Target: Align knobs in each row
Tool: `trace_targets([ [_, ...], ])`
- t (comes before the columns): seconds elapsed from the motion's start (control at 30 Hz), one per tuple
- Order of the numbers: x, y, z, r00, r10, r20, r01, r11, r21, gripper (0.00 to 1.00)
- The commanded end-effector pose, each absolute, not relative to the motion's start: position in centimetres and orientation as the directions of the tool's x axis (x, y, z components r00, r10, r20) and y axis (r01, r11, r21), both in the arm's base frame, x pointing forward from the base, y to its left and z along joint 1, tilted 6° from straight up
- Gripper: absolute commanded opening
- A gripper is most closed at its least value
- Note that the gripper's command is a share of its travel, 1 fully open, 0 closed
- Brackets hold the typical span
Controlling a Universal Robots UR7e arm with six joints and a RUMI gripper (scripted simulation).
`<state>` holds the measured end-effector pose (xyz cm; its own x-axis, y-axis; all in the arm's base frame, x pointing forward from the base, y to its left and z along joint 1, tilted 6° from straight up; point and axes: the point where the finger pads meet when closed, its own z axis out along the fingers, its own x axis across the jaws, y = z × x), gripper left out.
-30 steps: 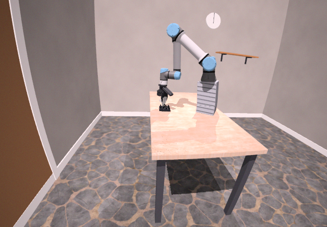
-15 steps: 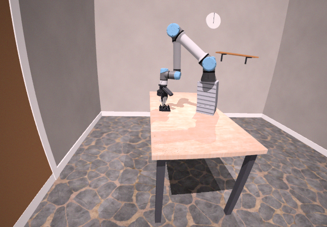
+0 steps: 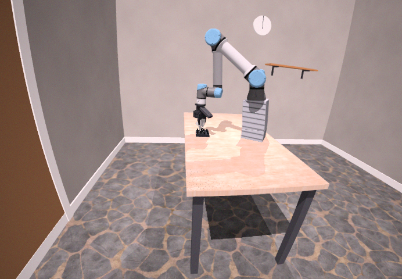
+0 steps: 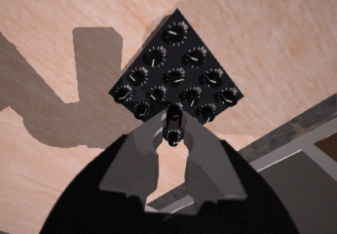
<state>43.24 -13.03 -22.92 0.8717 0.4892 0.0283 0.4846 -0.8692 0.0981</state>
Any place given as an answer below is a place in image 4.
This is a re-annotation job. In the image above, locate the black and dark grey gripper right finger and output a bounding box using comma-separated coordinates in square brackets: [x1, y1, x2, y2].
[179, 109, 300, 234]

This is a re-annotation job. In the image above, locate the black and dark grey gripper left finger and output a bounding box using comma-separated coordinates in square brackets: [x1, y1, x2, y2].
[39, 109, 169, 234]

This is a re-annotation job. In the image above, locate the black knob box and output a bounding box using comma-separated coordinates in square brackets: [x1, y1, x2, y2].
[109, 9, 244, 147]

